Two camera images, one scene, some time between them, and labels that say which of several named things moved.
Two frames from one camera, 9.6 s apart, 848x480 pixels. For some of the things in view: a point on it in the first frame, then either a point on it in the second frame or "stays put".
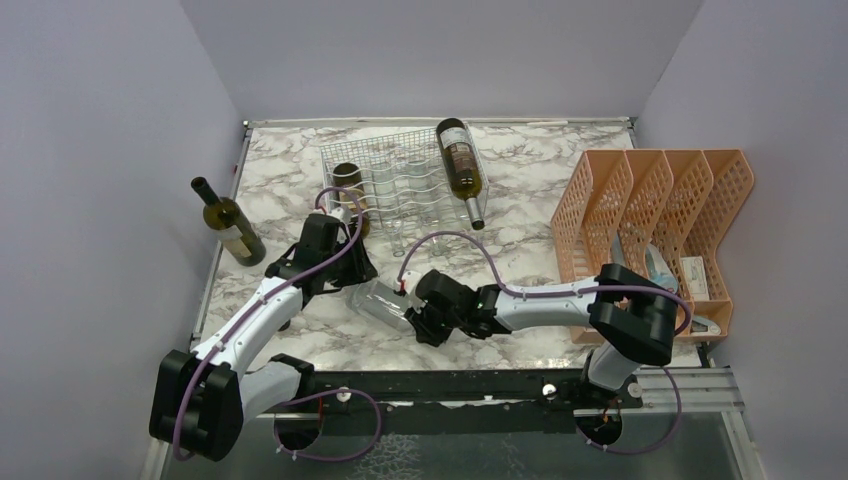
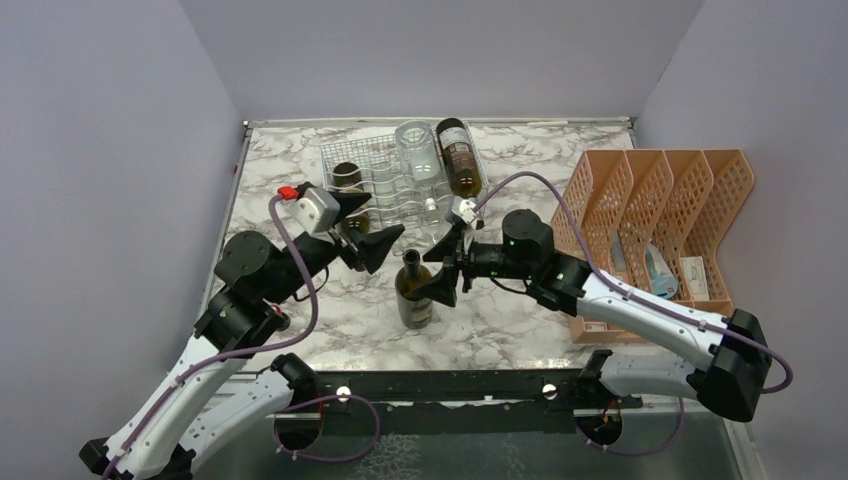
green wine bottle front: (351, 193) stays put
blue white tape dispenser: (658, 268) stays put
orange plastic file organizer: (664, 212) stays put
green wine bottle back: (229, 224) → (414, 310)
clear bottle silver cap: (383, 302) → (421, 159)
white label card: (696, 279) stays put
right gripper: (424, 327) → (442, 286)
